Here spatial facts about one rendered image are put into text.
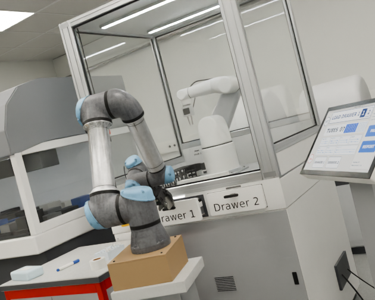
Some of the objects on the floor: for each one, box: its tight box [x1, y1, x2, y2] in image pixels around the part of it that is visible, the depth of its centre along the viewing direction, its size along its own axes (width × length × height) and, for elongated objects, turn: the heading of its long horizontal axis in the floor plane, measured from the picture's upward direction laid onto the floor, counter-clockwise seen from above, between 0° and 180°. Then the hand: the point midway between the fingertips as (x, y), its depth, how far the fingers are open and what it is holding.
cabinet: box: [114, 180, 360, 300], centre depth 295 cm, size 95×103×80 cm
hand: (170, 206), depth 246 cm, fingers closed on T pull, 3 cm apart
